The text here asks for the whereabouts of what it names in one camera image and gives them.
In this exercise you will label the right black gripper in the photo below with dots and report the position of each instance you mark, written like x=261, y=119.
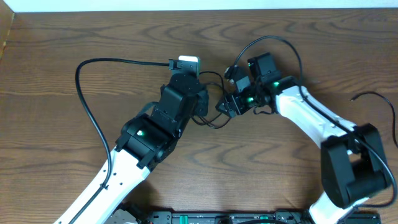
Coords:
x=240, y=109

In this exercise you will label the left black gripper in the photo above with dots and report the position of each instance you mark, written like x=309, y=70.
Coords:
x=204, y=107

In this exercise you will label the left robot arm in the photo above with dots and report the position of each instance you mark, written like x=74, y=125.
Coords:
x=145, y=141

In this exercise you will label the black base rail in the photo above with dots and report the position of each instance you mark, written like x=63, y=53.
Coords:
x=131, y=213

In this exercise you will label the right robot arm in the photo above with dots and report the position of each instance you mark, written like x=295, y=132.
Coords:
x=353, y=162

